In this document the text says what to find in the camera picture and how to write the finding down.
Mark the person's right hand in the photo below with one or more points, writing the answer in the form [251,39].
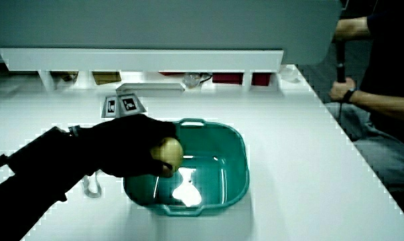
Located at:
[121,147]

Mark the yellow pear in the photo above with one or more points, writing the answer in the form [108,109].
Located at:
[168,153]

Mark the teal plastic plate basin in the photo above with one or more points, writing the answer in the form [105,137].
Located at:
[215,167]

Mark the white flat box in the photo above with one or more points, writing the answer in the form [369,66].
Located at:
[151,89]

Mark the olive brown box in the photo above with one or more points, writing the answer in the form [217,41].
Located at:
[106,77]

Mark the white desk shelf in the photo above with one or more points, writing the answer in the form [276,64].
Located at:
[141,60]

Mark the dark brown box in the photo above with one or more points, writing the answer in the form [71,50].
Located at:
[65,76]

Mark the grey partition panel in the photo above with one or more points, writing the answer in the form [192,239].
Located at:
[161,23]

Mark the small dark red box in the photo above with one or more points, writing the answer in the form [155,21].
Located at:
[261,79]

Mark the clear plastic wrap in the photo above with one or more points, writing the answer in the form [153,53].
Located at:
[288,73]

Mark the black wristwatch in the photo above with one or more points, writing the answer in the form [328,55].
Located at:
[349,95]

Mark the black pole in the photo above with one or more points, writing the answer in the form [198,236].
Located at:
[340,63]

